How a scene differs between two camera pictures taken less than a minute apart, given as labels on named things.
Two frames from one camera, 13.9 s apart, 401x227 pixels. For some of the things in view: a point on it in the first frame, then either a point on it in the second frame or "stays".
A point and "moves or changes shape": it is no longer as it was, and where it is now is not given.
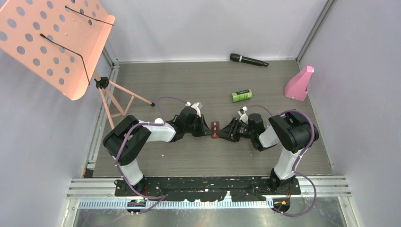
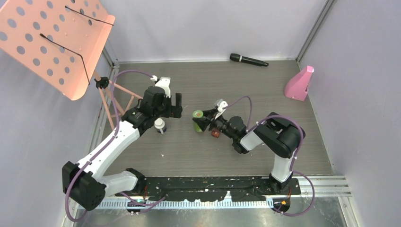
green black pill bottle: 241,96 moves or changes shape
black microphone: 239,57 stays
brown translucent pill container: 215,129 stays
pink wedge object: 296,87 stays
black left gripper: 204,129 → 173,111
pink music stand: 60,42 stays
